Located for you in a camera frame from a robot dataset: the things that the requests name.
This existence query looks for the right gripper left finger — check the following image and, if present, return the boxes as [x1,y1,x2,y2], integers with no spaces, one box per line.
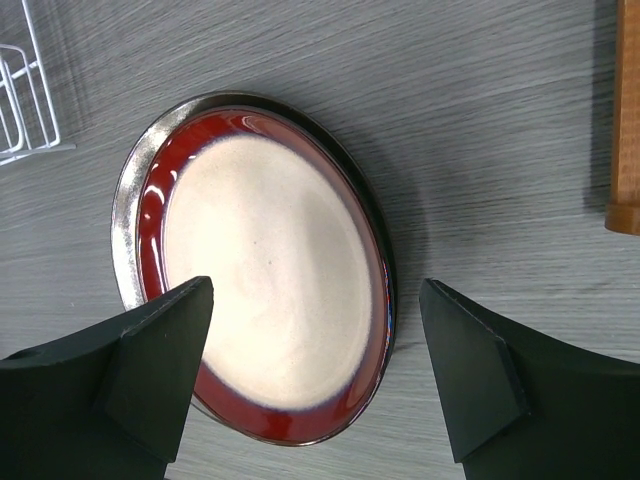
[1,277,213,479]

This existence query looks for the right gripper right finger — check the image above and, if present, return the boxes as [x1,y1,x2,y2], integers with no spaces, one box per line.
[419,279,639,479]

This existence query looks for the large brown cream plate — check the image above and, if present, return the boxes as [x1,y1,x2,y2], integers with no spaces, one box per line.
[111,91,398,446]

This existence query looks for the red rimmed cream plate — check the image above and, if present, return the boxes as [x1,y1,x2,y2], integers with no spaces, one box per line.
[136,105,394,445]

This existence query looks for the orange wooden shelf rack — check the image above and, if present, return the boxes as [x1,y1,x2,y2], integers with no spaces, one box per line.
[605,0,639,236]

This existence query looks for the white wire dish rack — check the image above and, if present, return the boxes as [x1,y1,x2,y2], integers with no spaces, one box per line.
[1,1,76,165]

